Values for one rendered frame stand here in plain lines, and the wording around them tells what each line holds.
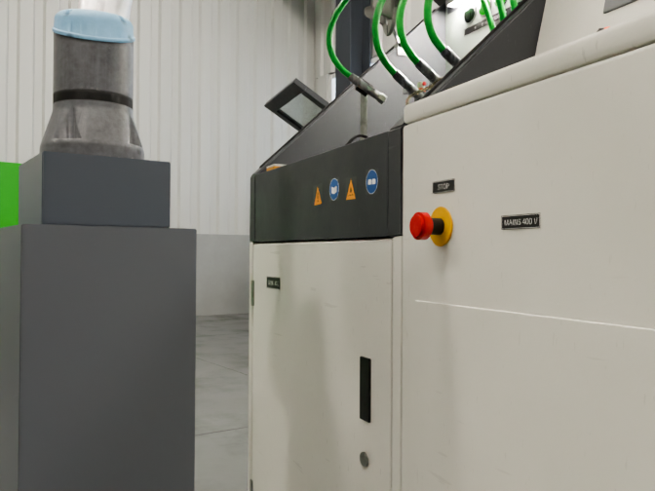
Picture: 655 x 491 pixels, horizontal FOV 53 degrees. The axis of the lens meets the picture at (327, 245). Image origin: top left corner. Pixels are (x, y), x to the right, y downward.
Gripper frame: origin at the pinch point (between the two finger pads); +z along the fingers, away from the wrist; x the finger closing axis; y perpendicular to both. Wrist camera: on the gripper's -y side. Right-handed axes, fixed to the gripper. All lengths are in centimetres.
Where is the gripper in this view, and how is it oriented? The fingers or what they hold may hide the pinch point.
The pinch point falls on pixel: (391, 29)
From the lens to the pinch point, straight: 142.2
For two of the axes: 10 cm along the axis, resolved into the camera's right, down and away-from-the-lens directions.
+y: -9.1, -0.1, -4.2
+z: 0.0, 10.0, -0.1
